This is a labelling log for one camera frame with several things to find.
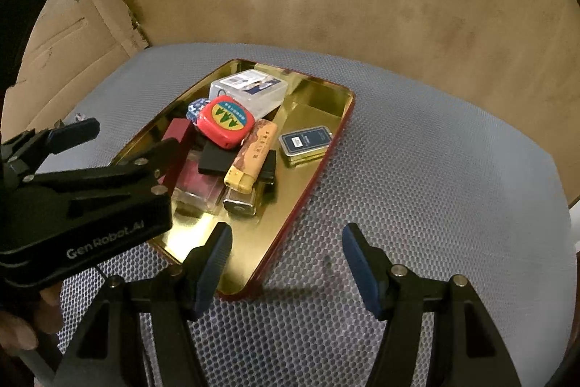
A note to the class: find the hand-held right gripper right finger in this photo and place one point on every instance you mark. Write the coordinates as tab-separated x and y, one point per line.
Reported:
362	273

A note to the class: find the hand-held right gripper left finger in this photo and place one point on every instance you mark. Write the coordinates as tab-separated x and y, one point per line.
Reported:
210	269

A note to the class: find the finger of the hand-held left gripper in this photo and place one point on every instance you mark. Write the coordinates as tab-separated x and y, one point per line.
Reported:
72	131
113	178

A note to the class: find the silver metal lighter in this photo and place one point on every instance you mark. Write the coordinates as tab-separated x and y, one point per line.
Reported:
239	203

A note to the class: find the dark red rectangular box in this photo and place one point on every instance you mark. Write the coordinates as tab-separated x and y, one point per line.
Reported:
179	133

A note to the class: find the black square block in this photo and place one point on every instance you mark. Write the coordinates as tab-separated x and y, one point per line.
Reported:
215	158

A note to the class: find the blue white dotted small item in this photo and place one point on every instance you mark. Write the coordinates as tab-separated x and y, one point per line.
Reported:
197	108

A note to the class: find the red tin with gold inside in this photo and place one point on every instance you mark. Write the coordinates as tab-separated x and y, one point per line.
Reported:
294	187

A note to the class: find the red tape measure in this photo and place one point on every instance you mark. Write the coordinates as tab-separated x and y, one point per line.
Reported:
226	122

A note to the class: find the small silver metal tin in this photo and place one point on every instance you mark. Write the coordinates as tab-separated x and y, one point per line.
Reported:
304	142

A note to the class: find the clear plastic box with label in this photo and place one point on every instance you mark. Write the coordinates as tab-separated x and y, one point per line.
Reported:
253	90

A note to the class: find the person's left hand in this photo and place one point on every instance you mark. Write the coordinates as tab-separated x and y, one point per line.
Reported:
18	332

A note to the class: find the cardboard box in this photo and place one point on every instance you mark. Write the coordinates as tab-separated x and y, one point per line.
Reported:
68	42

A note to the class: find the grey mesh seat mat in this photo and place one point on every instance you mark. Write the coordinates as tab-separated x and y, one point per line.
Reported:
430	187

